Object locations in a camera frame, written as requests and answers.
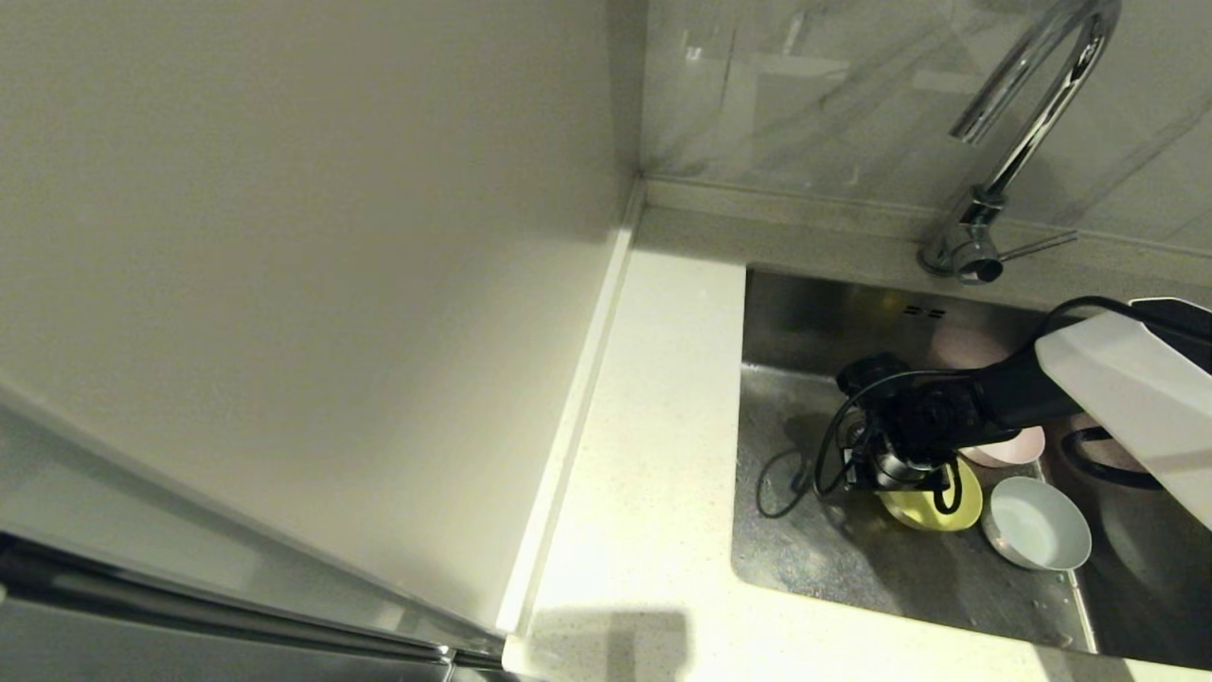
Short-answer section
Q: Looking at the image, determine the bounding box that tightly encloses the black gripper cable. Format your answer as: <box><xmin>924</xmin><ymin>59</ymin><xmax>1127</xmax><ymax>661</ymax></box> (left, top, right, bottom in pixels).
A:
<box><xmin>755</xmin><ymin>295</ymin><xmax>1212</xmax><ymax>521</ymax></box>

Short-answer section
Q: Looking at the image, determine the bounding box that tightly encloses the white countertop edge strip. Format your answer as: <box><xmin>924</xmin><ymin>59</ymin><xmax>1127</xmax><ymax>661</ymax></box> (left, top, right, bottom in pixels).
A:
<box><xmin>497</xmin><ymin>185</ymin><xmax>645</xmax><ymax>659</ymax></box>

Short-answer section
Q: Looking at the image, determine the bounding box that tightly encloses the stainless steel sink basin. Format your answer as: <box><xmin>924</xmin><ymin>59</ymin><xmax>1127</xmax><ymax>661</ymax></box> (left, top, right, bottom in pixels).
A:
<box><xmin>729</xmin><ymin>265</ymin><xmax>1212</xmax><ymax>672</ymax></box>

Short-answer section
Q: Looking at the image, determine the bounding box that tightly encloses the dark refrigerator handle bar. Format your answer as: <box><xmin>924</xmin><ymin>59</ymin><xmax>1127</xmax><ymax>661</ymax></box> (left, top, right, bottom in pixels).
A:
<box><xmin>0</xmin><ymin>532</ymin><xmax>508</xmax><ymax>673</ymax></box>

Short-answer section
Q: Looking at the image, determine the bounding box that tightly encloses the chrome gooseneck faucet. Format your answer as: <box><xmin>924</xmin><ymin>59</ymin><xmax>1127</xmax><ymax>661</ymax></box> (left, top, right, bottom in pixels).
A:
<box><xmin>918</xmin><ymin>0</ymin><xmax>1124</xmax><ymax>287</ymax></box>

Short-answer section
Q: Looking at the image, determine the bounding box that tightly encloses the grey round bowl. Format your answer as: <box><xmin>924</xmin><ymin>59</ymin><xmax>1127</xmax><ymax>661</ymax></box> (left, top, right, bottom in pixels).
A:
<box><xmin>982</xmin><ymin>476</ymin><xmax>1093</xmax><ymax>572</ymax></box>

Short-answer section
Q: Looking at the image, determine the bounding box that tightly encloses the white tall side panel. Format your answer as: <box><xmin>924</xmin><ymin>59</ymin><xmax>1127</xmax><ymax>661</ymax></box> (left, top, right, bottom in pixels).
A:
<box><xmin>0</xmin><ymin>0</ymin><xmax>647</xmax><ymax>634</ymax></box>

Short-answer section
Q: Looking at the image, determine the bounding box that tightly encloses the yellow round bowl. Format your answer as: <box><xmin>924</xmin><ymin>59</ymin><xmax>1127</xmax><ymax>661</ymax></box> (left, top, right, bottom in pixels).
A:
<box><xmin>876</xmin><ymin>455</ymin><xmax>985</xmax><ymax>533</ymax></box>

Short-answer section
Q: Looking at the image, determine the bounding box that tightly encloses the pink round bowl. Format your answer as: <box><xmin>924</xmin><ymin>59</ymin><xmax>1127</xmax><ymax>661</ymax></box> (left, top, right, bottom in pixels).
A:
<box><xmin>964</xmin><ymin>424</ymin><xmax>1046</xmax><ymax>469</ymax></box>

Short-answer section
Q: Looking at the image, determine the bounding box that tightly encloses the steel refrigerator door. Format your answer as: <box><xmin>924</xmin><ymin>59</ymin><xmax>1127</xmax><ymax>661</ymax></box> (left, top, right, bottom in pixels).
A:
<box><xmin>0</xmin><ymin>379</ymin><xmax>508</xmax><ymax>682</ymax></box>

